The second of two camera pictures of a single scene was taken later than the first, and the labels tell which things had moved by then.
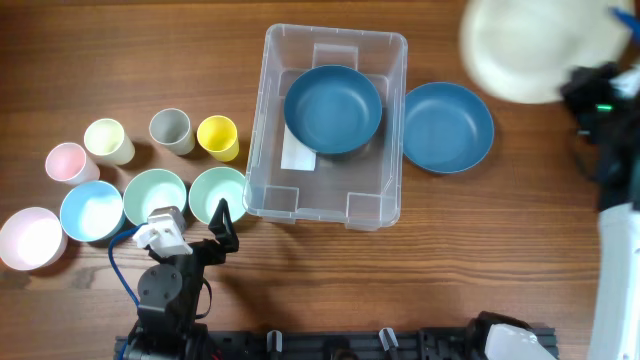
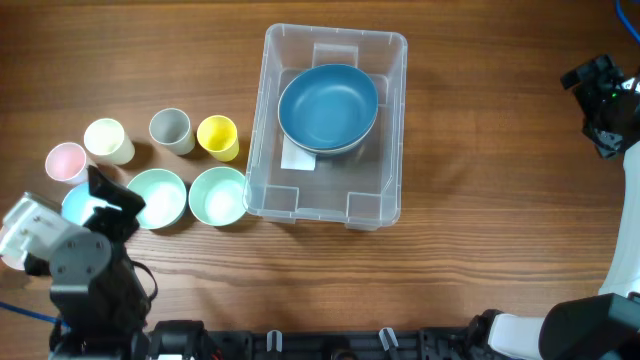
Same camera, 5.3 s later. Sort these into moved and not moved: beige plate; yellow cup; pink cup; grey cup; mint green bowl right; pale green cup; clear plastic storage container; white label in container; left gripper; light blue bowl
Moved: beige plate; left gripper
Not moved: yellow cup; white label in container; light blue bowl; pink cup; grey cup; clear plastic storage container; mint green bowl right; pale green cup
